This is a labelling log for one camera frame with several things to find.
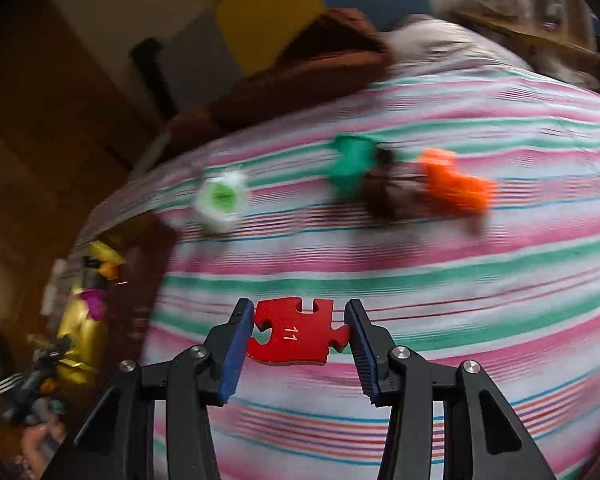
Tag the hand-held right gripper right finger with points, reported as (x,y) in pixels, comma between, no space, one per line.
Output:
(362,355)

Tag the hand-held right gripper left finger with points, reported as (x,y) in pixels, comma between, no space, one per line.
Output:
(235,355)

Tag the gold metal tin box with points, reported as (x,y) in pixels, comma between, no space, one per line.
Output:
(77,340)

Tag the red puzzle piece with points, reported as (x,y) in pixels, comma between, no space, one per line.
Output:
(290,335)

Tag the magenta plastic cup toy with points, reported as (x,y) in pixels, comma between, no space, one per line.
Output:
(94,305)

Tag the clear jar with black lid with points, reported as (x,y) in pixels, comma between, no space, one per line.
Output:
(92,266)

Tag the orange plastic scoop toy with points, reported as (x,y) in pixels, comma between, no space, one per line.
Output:
(111,270)

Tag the green and white toy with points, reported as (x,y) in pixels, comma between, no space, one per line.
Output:
(220,200)

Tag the brown turkey toy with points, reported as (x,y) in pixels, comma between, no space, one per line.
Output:
(395,195)

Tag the teal plastic mould toy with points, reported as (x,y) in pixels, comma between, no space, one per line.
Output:
(352,165)

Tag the orange ribbed plastic toy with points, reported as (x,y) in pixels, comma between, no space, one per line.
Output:
(455,185)

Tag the person's left hand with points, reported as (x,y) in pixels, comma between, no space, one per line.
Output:
(32,445)

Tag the brown quilt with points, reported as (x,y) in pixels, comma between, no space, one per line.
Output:
(305,70)

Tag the black rolled mat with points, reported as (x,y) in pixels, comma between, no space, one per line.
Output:
(150,70)

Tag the white pillow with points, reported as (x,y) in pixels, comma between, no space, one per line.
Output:
(430,40)

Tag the grey yellow blue headboard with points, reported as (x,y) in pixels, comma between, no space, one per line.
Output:
(265,15)

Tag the wooden shelf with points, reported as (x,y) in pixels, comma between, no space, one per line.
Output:
(520,30)

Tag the white bed rail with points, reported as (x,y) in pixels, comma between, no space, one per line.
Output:
(150,152)

